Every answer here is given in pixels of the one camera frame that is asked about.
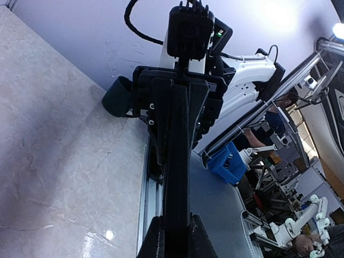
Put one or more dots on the dark green mug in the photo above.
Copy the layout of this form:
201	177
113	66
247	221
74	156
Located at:
117	100

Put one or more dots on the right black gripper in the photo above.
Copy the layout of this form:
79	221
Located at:
152	91

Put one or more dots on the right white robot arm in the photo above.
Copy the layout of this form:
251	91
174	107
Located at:
249	78

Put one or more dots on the blue plastic part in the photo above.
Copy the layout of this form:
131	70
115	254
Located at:
227	164

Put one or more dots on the black phone case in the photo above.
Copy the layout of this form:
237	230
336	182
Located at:
176	189

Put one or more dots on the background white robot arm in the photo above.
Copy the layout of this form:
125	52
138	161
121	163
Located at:
259	234

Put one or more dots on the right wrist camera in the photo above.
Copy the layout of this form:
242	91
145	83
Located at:
188	38

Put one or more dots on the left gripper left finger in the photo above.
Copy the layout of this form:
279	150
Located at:
154	241

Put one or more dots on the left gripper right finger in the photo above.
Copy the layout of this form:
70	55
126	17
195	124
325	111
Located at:
199	244

